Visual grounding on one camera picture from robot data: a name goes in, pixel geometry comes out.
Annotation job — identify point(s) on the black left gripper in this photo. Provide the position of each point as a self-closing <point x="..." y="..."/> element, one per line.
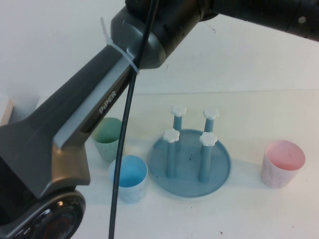
<point x="302" y="25"/>

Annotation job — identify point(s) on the grey left Piper robot arm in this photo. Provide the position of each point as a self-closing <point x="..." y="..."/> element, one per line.
<point x="74" y="124"/>

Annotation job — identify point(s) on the pink marbled plastic cup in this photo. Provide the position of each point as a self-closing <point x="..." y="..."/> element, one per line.
<point x="282" y="159"/>

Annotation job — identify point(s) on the blue cup stand white caps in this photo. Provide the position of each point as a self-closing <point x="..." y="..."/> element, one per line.
<point x="187" y="174"/>

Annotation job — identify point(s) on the blue marbled plastic cup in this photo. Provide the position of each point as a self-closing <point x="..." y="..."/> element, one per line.
<point x="132" y="174"/>

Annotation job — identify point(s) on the green marbled plastic cup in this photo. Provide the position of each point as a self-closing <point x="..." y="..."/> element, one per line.
<point x="107" y="142"/>

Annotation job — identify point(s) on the white zip tie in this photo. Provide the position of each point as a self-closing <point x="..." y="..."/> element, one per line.
<point x="119" y="49"/>

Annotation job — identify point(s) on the white side table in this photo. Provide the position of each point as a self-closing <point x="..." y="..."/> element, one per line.
<point x="5" y="112"/>

